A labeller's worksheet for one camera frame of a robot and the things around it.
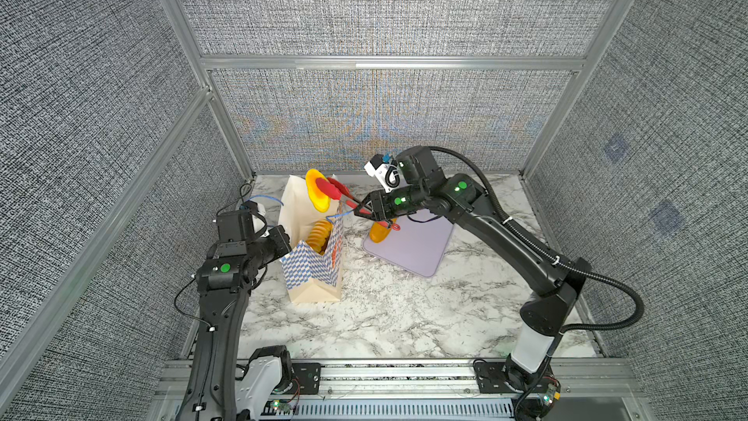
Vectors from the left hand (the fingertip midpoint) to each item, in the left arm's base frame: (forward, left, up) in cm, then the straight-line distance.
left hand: (289, 234), depth 74 cm
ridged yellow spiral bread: (+9, -5, -13) cm, 17 cm away
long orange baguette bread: (+14, -24, -21) cm, 35 cm away
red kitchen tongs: (+5, -13, +11) cm, 17 cm away
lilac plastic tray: (+8, -37, -22) cm, 44 cm away
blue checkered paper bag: (-6, -5, -8) cm, 11 cm away
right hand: (+1, -18, +8) cm, 20 cm away
